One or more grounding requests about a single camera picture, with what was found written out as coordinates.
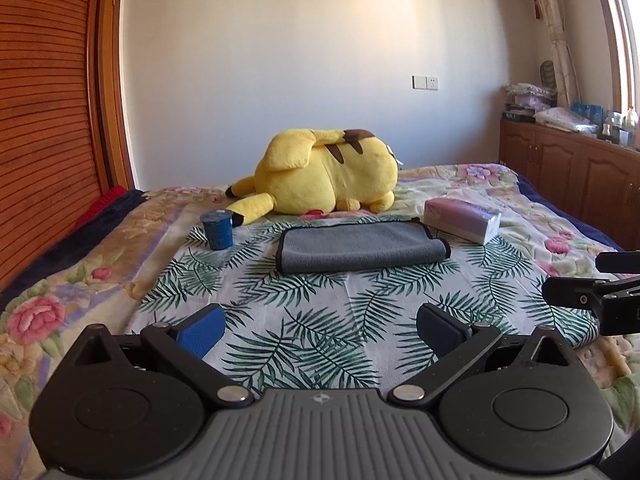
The grey folded towel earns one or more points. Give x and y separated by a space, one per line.
350 247

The red pillow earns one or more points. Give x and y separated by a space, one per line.
100 204

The white wall socket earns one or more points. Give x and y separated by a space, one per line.
430 83

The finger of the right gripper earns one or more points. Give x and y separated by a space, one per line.
618 262
581 293

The wooden slatted headboard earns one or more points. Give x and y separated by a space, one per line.
51 169

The pile of folded fabrics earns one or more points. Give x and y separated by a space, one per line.
536 105

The bottles on cabinet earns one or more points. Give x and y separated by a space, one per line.
615 127

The blue cylindrical container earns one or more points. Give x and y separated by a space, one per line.
217 226

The wooden cabinet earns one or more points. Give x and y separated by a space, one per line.
592 180

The yellow Pikachu plush toy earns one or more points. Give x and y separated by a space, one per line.
306 170

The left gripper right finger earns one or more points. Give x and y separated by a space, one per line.
460 349

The beige curtain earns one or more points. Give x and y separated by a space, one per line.
553 14

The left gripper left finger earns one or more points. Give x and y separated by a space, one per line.
179 351

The palm leaf print cloth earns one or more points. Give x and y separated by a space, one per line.
355 329

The floral bed blanket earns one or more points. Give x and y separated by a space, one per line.
101 273

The pink tissue pack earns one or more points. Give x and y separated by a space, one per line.
474 223

